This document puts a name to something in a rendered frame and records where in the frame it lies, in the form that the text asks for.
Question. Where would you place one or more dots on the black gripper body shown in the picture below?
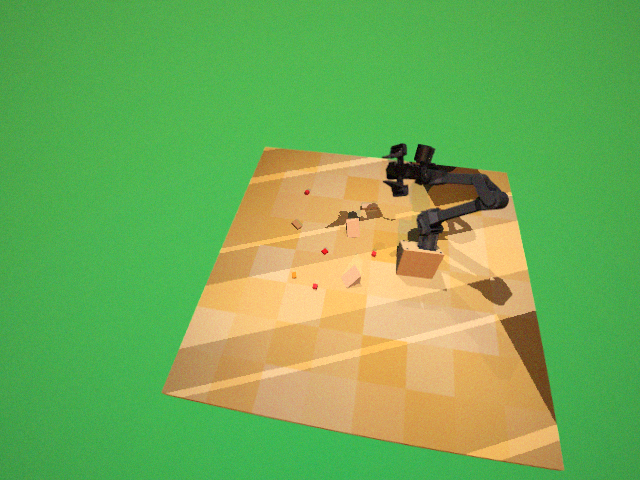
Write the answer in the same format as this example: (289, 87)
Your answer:
(404, 171)

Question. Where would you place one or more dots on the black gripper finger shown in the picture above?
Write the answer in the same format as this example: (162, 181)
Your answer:
(396, 185)
(394, 154)

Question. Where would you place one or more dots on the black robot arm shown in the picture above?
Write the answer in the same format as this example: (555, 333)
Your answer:
(429, 222)

